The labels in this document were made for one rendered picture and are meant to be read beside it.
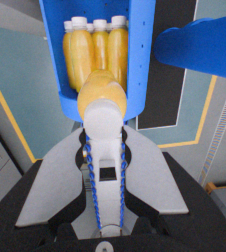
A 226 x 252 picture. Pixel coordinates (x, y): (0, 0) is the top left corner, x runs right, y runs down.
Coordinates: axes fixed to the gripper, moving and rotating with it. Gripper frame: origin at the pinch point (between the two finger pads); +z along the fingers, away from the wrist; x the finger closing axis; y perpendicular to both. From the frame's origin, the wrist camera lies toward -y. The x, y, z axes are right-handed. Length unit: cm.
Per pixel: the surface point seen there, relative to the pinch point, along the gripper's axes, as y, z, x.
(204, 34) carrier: -11, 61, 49
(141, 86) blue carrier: 2.4, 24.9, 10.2
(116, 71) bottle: -0.8, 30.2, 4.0
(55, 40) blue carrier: -8.9, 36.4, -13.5
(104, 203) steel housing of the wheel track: 101, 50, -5
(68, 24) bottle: -12.9, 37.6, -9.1
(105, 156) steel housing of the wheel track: 51, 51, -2
